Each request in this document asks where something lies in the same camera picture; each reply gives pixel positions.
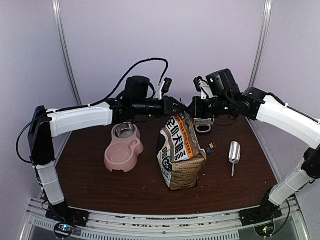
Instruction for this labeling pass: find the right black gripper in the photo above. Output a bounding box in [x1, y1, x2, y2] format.
[186, 95, 233, 119]

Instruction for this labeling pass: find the dog food bag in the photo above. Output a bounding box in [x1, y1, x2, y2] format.
[156, 112, 207, 191]

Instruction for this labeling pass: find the metal scoop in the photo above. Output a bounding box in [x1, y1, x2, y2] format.
[228, 141, 241, 177]

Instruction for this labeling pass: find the pink double pet bowl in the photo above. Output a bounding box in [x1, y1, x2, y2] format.
[104, 124, 144, 173]

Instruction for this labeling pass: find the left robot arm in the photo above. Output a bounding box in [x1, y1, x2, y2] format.
[28, 76, 187, 222]

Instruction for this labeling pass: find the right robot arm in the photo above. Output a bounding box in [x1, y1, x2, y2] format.
[188, 68, 320, 221]

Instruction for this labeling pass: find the patterned ceramic mug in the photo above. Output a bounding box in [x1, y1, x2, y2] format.
[194, 118, 215, 134]

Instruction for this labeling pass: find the steel bowl insert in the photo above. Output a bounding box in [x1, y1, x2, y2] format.
[113, 122, 136, 139]

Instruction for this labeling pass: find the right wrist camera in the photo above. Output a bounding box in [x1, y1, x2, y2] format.
[193, 76, 213, 100]

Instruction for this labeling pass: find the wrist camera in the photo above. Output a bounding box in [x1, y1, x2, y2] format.
[154, 77, 173, 100]
[193, 76, 213, 100]

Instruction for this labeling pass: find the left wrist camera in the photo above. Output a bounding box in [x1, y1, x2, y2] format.
[154, 77, 173, 100]

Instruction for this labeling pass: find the right aluminium frame post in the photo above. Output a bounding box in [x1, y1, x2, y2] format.
[248, 0, 273, 87]

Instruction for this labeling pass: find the aluminium frame post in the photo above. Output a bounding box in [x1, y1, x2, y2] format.
[52, 0, 82, 106]
[248, 0, 273, 87]

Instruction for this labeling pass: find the front aluminium rail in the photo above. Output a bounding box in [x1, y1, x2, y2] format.
[18, 197, 311, 240]

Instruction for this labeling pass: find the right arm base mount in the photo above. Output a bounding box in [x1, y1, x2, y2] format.
[238, 188, 283, 238]

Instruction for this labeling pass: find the left black braided cable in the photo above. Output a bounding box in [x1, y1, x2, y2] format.
[16, 58, 170, 165]

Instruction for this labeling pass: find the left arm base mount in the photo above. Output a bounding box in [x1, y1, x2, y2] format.
[45, 201, 90, 240]

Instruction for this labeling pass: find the left aluminium frame post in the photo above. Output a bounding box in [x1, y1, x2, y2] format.
[52, 0, 82, 106]

